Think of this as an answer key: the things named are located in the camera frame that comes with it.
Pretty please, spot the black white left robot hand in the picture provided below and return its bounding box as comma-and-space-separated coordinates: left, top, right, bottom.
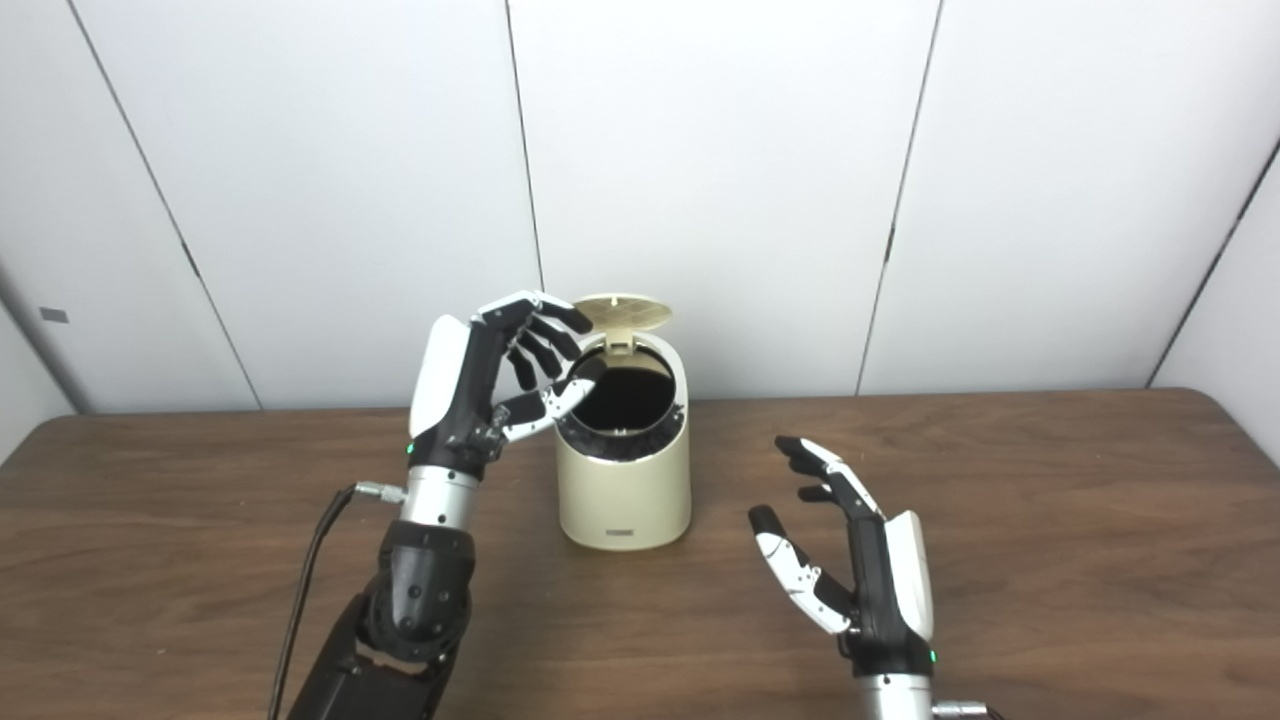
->
408, 290, 597, 481

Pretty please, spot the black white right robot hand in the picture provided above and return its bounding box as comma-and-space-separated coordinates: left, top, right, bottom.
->
748, 435, 937, 681

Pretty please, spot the cream-colored lidded bin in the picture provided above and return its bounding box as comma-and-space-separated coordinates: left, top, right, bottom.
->
555, 293, 693, 551

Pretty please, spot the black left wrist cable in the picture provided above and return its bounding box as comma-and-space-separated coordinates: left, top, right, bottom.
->
266, 481, 409, 720

